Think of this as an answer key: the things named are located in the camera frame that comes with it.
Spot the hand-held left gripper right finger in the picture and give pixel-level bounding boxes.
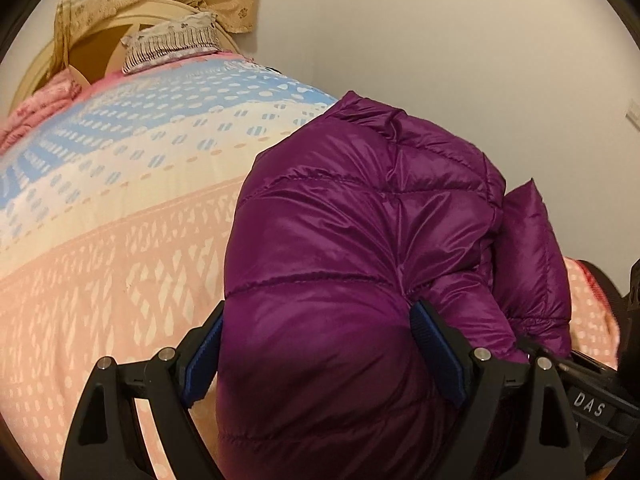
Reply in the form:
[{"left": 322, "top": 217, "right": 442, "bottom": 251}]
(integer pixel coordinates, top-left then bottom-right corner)
[{"left": 409, "top": 300, "right": 586, "bottom": 480}]

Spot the striped pillow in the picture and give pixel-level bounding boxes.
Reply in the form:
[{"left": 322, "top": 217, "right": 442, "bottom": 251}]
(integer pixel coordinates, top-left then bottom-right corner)
[{"left": 121, "top": 11, "right": 224, "bottom": 75}]

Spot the dotted pink blue bed sheet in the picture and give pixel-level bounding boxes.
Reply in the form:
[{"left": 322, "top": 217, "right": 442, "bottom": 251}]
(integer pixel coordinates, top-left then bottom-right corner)
[{"left": 0, "top": 50, "right": 621, "bottom": 480}]

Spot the folded pink quilt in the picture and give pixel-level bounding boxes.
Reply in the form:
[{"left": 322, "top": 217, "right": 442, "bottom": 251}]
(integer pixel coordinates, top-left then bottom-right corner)
[{"left": 0, "top": 70, "right": 83, "bottom": 153}]

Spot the purple down jacket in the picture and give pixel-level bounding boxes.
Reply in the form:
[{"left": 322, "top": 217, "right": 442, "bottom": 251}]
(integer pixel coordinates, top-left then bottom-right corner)
[{"left": 215, "top": 91, "right": 575, "bottom": 480}]

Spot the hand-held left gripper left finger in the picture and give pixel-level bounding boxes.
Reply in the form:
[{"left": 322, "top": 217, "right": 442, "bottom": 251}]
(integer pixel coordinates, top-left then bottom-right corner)
[{"left": 60, "top": 301, "right": 225, "bottom": 480}]

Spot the cream round headboard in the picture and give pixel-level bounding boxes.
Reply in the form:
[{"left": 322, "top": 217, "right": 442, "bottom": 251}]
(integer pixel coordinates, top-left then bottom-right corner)
[{"left": 7, "top": 0, "right": 242, "bottom": 116}]

